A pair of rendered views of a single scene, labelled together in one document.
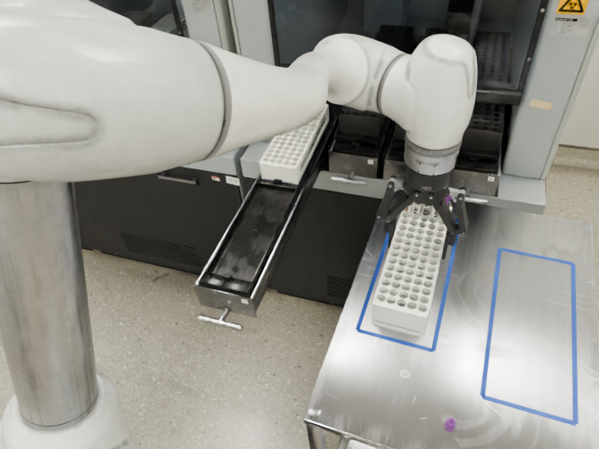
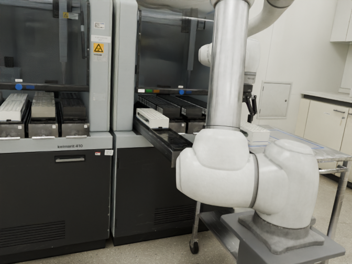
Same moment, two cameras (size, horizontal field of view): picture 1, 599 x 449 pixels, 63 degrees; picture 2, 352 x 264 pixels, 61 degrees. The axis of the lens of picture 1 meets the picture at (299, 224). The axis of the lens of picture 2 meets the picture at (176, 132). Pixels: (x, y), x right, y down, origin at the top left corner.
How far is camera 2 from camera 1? 1.16 m
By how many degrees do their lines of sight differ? 50
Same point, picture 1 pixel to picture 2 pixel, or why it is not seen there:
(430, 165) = (251, 79)
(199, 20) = (98, 65)
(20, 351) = (238, 78)
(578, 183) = not seen: hidden behind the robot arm
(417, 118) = (250, 59)
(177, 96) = not seen: outside the picture
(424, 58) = (250, 40)
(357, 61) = not seen: hidden behind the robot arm
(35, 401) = (237, 109)
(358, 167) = (177, 129)
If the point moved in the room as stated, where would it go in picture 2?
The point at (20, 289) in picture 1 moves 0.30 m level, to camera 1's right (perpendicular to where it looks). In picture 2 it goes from (244, 46) to (290, 53)
